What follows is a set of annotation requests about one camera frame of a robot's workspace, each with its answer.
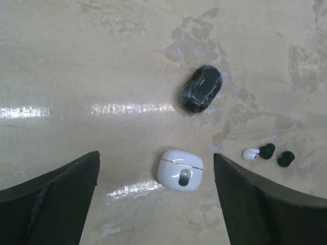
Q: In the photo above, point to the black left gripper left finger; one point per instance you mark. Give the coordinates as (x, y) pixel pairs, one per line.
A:
(51, 208)

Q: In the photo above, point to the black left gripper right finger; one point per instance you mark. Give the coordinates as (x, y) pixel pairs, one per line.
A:
(257, 210)

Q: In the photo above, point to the white wireless earbud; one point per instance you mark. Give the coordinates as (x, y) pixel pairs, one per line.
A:
(250, 154)

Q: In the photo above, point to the white earbud charging case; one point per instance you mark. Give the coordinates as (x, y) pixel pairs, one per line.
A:
(180, 170)

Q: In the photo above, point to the black earbud charging case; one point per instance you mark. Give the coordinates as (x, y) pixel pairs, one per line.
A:
(201, 88)

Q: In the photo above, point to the black earbud left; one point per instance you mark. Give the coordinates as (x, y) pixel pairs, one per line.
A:
(267, 151)

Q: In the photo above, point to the black earbud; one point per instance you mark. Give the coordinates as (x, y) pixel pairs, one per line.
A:
(267, 151)
(286, 159)

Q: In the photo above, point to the black earbud right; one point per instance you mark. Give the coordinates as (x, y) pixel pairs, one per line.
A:
(286, 159)

